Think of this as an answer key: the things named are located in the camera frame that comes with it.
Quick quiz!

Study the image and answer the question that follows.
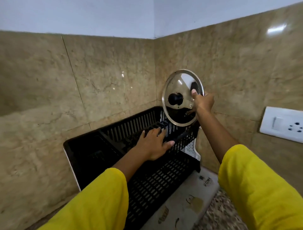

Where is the black plastic dish rack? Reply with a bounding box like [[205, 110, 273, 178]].
[[63, 106, 201, 230]]

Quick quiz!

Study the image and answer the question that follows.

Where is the person's right hand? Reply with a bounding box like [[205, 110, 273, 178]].
[[186, 89, 215, 117]]

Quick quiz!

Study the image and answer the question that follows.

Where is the person's left forearm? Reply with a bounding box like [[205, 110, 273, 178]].
[[37, 148, 152, 230]]

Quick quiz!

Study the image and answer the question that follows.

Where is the white wall switch socket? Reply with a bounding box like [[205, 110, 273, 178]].
[[259, 106, 303, 144]]

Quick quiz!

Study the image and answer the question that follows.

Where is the glass pot lid black knob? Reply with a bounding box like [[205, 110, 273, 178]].
[[162, 69, 205, 127]]

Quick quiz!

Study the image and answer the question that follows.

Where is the white perforated plastic tray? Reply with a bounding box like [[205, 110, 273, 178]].
[[184, 139, 201, 162]]

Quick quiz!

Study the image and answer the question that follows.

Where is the person's right forearm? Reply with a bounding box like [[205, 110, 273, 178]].
[[196, 110, 303, 230]]

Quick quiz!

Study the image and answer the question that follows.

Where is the person's left hand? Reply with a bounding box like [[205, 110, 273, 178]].
[[135, 127, 175, 161]]

